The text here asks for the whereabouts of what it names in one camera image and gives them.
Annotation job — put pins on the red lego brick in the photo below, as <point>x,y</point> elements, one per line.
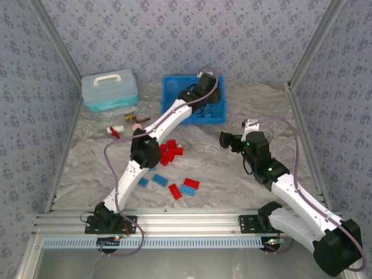
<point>191,183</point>
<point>164,161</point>
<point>175,191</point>
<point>176,151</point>
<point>163,148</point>
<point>171,143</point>
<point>169,157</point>

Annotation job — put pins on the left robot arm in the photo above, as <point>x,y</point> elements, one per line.
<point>128,180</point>

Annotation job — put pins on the brown and blue pen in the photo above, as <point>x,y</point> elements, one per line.
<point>143,119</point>

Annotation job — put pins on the pink round disc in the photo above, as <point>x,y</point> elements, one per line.
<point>136,126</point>

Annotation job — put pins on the brass valve fitting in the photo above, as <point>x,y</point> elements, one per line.
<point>130,117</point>

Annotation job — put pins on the small circuit board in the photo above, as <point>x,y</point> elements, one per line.
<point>109,241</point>
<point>273,242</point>

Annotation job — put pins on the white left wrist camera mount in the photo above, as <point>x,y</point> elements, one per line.
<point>201,73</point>

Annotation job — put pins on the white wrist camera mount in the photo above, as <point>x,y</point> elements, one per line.
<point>201,73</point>
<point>250,125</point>

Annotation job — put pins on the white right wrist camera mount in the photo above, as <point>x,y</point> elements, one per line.
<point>250,125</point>

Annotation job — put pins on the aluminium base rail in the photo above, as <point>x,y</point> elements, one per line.
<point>189,222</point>

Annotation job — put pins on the aluminium frame post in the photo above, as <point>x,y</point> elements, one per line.
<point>55,43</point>
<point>316,43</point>

